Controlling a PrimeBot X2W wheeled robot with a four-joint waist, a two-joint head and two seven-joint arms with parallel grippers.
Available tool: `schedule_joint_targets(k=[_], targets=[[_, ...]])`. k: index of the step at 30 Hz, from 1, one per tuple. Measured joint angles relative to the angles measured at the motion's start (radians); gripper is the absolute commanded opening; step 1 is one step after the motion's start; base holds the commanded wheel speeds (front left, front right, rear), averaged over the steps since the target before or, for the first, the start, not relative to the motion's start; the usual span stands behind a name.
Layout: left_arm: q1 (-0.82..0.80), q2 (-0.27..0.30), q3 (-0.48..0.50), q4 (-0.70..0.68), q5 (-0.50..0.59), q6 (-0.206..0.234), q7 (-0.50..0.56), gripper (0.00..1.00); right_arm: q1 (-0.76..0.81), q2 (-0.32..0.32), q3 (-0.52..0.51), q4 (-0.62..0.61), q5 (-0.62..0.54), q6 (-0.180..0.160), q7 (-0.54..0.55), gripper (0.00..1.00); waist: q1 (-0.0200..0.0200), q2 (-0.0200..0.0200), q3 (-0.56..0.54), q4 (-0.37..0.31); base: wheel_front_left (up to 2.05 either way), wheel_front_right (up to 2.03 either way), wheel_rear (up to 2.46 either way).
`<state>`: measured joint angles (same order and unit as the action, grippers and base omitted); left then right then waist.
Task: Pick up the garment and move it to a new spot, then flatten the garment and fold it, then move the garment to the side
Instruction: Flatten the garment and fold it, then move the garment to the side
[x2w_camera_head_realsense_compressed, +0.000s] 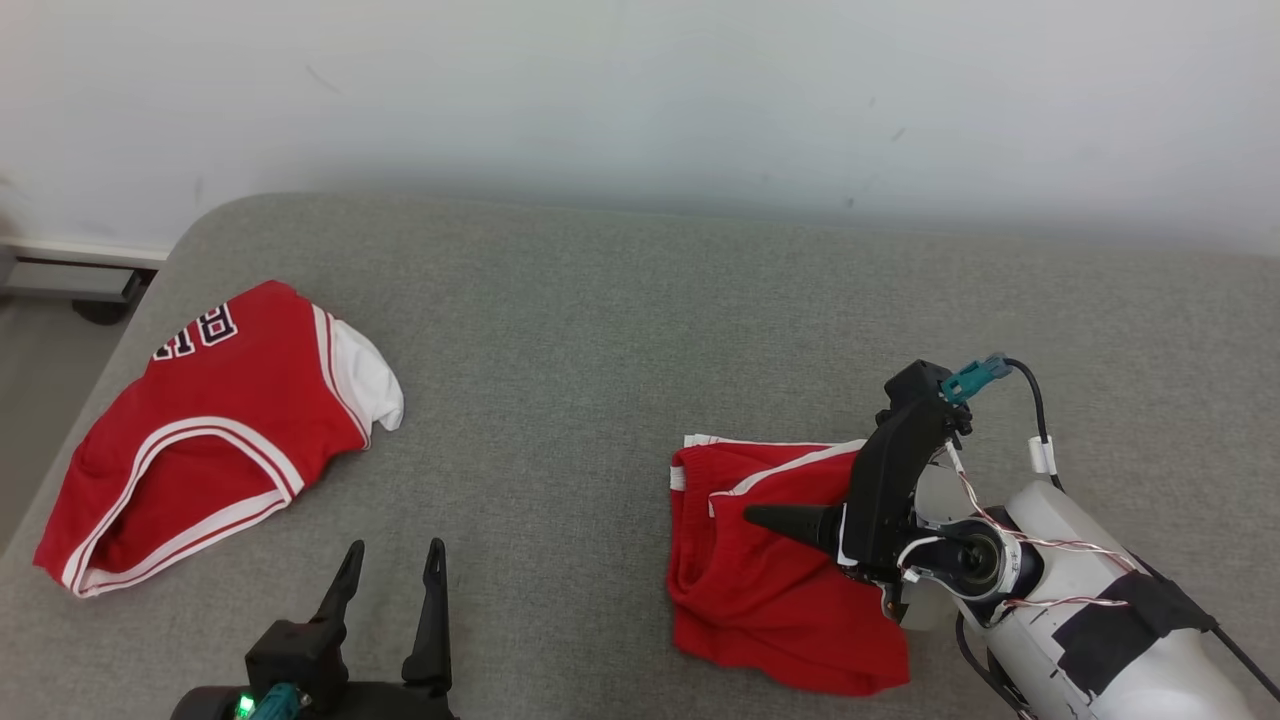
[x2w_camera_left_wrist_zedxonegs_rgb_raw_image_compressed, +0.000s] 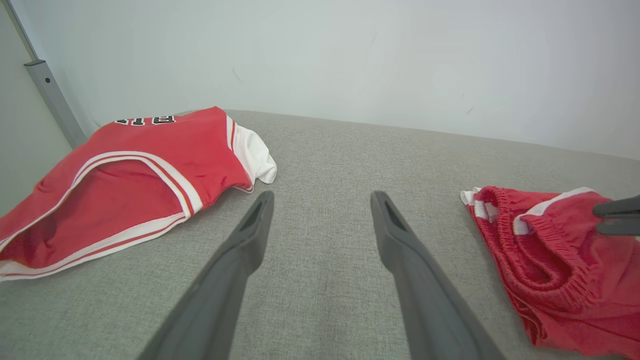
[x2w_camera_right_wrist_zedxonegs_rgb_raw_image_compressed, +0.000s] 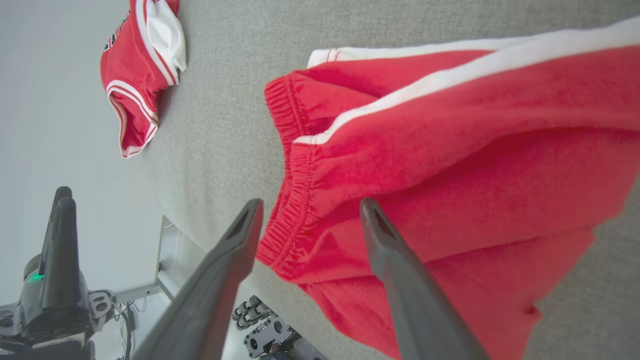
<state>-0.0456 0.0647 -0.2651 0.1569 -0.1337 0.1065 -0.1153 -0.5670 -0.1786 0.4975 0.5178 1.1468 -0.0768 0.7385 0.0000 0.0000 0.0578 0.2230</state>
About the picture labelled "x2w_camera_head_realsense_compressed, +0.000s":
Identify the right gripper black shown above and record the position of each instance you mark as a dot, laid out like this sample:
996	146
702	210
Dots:
885	500

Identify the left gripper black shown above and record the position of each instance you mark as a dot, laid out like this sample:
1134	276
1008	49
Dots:
380	705

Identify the red shorts white stripes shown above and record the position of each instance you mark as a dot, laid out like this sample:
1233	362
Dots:
770	600

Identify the red Bulls basketball jersey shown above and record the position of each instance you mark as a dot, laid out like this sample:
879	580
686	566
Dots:
220	420

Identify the left wrist teal connector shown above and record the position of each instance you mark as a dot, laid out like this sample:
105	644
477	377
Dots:
275	705

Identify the wrist teal connector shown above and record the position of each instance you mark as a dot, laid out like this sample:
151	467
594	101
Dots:
972	378
275	705

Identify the right wrist teal connector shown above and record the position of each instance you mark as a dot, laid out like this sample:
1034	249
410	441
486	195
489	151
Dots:
972	378

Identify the grey wheeled base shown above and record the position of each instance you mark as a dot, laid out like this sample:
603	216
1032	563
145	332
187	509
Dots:
80	285

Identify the white baseboard strip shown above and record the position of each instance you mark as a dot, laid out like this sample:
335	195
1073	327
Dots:
80	250

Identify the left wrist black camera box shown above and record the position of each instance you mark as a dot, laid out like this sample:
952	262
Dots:
295	655

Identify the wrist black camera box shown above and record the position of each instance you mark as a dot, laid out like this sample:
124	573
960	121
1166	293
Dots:
915	380
295	655

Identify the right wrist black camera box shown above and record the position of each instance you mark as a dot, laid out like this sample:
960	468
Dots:
915	380

